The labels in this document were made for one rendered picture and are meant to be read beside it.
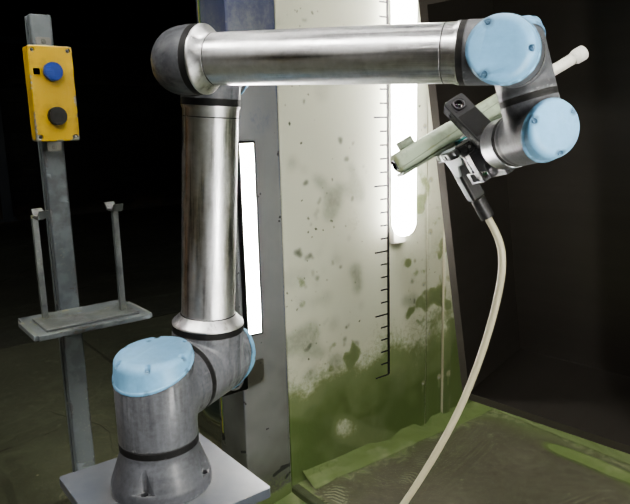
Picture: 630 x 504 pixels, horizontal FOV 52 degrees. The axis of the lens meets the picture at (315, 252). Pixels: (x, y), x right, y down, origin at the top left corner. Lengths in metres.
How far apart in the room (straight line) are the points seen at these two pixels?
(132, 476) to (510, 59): 0.94
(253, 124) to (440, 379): 1.41
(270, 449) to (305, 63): 1.60
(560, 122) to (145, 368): 0.80
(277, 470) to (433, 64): 1.74
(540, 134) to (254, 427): 1.54
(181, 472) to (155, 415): 0.12
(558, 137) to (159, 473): 0.89
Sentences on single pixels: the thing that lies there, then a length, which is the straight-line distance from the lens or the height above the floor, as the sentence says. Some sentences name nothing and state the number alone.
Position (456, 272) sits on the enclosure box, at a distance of 1.96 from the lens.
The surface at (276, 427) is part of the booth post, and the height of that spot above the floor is 0.29.
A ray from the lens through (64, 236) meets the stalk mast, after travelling 2.05.
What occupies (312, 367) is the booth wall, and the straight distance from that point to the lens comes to 2.34.
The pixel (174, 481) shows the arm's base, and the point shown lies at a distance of 1.27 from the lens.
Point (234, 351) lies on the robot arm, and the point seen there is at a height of 0.86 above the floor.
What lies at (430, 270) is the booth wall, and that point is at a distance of 2.66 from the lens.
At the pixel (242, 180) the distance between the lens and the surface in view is 2.02.
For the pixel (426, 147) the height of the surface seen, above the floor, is 1.27.
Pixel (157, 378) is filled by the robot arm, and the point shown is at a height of 0.88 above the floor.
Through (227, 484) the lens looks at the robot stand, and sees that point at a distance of 1.32.
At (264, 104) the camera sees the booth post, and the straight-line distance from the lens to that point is 2.09.
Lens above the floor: 1.31
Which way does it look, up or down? 11 degrees down
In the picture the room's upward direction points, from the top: 1 degrees counter-clockwise
